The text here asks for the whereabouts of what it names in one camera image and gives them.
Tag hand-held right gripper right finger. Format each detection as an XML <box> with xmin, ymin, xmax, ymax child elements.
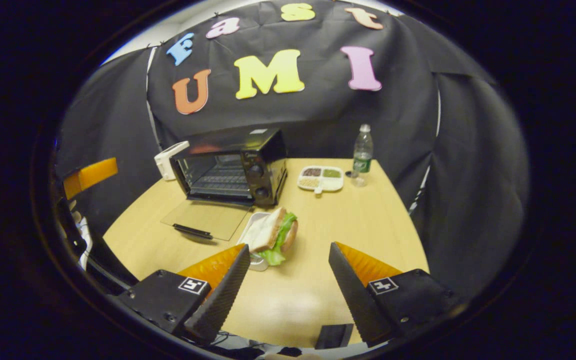
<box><xmin>328</xmin><ymin>242</ymin><xmax>465</xmax><ymax>348</ymax></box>

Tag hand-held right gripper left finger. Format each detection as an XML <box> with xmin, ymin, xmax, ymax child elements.
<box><xmin>118</xmin><ymin>243</ymin><xmax>252</xmax><ymax>346</ymax></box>

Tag lettuce sandwich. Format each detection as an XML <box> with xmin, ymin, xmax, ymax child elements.
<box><xmin>250</xmin><ymin>206</ymin><xmax>299</xmax><ymax>267</ymax></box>

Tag black electric oven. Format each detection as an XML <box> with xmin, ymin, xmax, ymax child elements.
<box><xmin>160</xmin><ymin>126</ymin><xmax>289</xmax><ymax>242</ymax></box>

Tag black rectangular block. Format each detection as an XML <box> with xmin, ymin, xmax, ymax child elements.
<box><xmin>315</xmin><ymin>323</ymin><xmax>355</xmax><ymax>350</ymax></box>

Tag white ridged tray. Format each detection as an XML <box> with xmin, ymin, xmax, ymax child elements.
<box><xmin>236</xmin><ymin>211</ymin><xmax>272</xmax><ymax>272</ymax></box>

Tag white toaster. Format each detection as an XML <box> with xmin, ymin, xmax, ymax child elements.
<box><xmin>154</xmin><ymin>141</ymin><xmax>191</xmax><ymax>181</ymax></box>

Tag white divided dish with grains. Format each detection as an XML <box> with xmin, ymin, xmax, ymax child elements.
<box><xmin>297</xmin><ymin>165</ymin><xmax>345</xmax><ymax>195</ymax></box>

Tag clear plastic water bottle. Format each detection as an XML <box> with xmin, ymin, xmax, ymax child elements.
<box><xmin>351</xmin><ymin>124</ymin><xmax>374</xmax><ymax>188</ymax></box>

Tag black cable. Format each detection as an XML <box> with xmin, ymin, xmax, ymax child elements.
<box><xmin>212</xmin><ymin>334</ymin><xmax>304</xmax><ymax>359</ymax></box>

